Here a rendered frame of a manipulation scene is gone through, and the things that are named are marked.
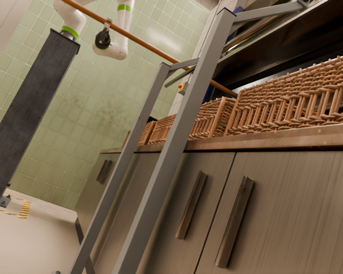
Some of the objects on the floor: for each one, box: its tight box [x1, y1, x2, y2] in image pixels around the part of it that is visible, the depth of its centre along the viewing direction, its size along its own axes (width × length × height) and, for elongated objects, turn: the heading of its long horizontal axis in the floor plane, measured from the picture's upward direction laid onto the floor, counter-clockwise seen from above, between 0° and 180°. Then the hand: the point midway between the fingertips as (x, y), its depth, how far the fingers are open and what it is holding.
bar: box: [52, 0, 310, 274], centre depth 125 cm, size 31×127×118 cm, turn 82°
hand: (108, 24), depth 153 cm, fingers closed on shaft, 3 cm apart
